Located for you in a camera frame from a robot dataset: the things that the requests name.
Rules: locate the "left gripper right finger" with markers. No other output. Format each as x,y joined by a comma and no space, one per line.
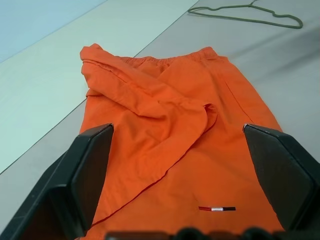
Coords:
285,175

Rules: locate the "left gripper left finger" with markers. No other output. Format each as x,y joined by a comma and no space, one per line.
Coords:
62,185

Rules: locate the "orange shorts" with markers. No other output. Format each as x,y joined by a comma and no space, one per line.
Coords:
175,100

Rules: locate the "green hanger with silver hook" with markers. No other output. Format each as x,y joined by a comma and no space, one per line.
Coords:
240,19

